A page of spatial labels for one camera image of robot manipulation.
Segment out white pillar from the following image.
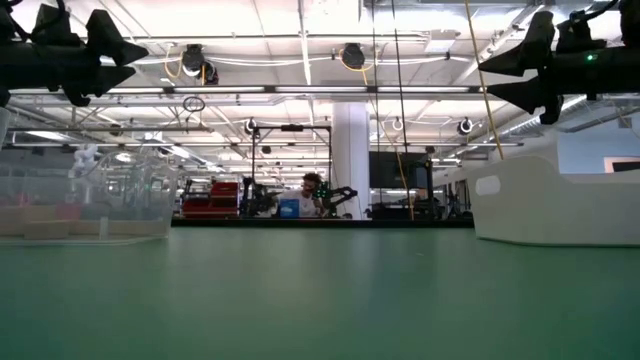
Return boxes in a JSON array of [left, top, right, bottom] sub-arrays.
[[331, 102, 372, 220]]

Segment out dark framed wall panel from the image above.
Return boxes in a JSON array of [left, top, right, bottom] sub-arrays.
[[603, 155, 640, 174]]

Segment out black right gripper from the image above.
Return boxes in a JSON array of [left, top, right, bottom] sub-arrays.
[[478, 10, 640, 126]]

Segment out green table mat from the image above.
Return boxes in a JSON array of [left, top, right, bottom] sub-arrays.
[[0, 227, 640, 360]]

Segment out person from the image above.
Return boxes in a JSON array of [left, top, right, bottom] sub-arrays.
[[276, 172, 327, 220]]

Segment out black hanging cable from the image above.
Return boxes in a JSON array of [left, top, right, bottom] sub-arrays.
[[370, 0, 380, 154]]

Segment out small peach wooden block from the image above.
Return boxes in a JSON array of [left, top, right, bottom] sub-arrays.
[[23, 219, 71, 240]]

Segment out clear plastic bin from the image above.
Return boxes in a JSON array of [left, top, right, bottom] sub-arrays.
[[0, 147, 180, 247]]

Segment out black wire hoop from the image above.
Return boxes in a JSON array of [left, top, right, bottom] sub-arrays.
[[181, 95, 207, 114]]

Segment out blue laptop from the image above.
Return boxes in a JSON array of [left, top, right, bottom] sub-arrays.
[[278, 198, 301, 220]]

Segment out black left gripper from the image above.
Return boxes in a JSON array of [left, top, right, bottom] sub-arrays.
[[0, 8, 150, 108]]

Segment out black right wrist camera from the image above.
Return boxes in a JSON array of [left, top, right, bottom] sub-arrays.
[[555, 8, 596, 54]]

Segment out black aluminium table frame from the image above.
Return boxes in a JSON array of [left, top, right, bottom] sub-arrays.
[[169, 216, 476, 230]]

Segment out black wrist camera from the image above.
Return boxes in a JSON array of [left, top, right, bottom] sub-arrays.
[[29, 2, 85, 49], [555, 8, 596, 54]]

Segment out yellow hanging cable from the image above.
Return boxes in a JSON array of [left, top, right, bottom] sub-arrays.
[[463, 0, 505, 161]]

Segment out black monitor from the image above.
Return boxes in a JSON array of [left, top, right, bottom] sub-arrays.
[[368, 150, 432, 190]]

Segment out long ceiling light bar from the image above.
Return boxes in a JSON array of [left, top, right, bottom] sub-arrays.
[[7, 84, 494, 98]]

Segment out opaque white plastic bin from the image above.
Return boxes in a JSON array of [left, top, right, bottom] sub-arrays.
[[467, 153, 640, 248]]

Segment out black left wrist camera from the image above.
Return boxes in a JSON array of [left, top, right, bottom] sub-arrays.
[[29, 2, 85, 49]]

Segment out black ceiling cable reel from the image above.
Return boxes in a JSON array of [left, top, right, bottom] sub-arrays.
[[340, 42, 367, 71], [179, 43, 220, 86]]

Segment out red crates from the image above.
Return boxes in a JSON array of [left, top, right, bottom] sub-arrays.
[[181, 180, 241, 220]]

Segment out short peach wooden block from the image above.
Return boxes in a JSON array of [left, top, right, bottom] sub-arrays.
[[0, 205, 26, 237]]

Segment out distant yellow cable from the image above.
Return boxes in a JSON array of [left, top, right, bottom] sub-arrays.
[[395, 149, 416, 222]]

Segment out black frame rig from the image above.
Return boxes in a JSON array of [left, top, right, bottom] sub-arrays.
[[249, 123, 333, 187]]

